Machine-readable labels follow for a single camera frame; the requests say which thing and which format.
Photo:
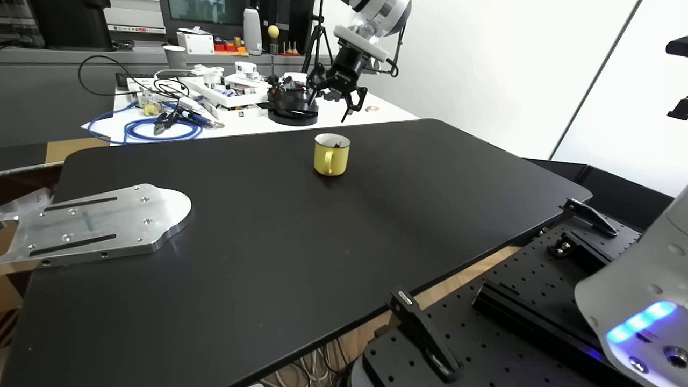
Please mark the black table board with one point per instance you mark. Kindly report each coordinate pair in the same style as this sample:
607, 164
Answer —
273, 258

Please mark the black optical breadboard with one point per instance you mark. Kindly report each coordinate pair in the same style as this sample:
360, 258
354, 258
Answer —
489, 349

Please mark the black coiled cable headset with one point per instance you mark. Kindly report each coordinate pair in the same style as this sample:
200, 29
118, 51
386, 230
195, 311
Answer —
290, 103

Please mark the black computer monitor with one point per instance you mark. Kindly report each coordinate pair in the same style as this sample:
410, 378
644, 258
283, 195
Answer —
220, 19

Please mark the yellow mug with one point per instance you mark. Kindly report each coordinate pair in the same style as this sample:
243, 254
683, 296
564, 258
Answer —
332, 154

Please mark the black clamp far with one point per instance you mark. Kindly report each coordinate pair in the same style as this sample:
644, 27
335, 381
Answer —
599, 223

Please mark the metal mounting plate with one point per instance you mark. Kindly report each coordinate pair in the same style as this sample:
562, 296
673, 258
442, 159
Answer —
109, 224

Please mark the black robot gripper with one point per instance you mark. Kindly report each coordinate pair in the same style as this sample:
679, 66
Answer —
343, 79

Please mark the black clamp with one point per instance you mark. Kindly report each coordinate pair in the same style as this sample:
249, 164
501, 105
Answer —
426, 334
599, 223

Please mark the black tripod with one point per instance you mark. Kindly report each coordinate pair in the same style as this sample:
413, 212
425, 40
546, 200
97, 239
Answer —
317, 40

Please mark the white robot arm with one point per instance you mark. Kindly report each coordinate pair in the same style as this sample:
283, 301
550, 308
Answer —
634, 304

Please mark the black clamp near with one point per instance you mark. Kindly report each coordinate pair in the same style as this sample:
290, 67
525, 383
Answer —
426, 334

